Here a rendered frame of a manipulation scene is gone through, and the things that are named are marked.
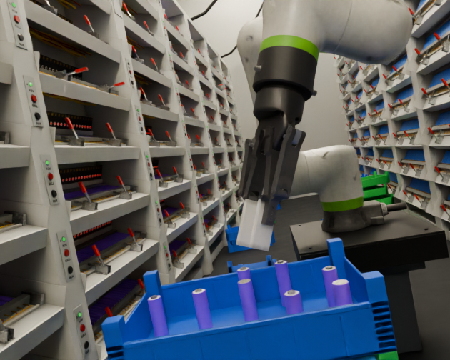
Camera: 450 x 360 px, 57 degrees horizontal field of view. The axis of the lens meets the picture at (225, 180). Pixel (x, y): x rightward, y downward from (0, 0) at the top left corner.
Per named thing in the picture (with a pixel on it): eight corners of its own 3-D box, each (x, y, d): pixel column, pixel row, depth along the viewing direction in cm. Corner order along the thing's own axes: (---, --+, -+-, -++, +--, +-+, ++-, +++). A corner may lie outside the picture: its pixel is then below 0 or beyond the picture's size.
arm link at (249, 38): (263, 188, 136) (231, 20, 112) (312, 178, 135) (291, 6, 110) (266, 208, 125) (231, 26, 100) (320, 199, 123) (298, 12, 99)
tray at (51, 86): (129, 111, 163) (132, 86, 162) (36, 90, 104) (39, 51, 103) (83, 106, 166) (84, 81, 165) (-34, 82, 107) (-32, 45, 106)
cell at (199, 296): (215, 333, 54) (206, 286, 54) (214, 340, 52) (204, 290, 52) (201, 336, 54) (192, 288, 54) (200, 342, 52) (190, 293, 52)
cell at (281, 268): (293, 301, 60) (286, 258, 60) (295, 306, 58) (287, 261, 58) (281, 303, 60) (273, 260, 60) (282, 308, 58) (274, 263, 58)
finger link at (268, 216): (276, 191, 59) (288, 190, 57) (269, 225, 59) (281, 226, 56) (267, 188, 59) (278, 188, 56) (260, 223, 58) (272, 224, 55)
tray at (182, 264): (203, 253, 236) (206, 230, 234) (173, 289, 176) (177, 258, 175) (169, 248, 239) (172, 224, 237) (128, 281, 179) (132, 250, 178)
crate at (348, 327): (348, 288, 62) (338, 236, 62) (398, 351, 42) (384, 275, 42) (156, 321, 64) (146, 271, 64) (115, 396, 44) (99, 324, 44)
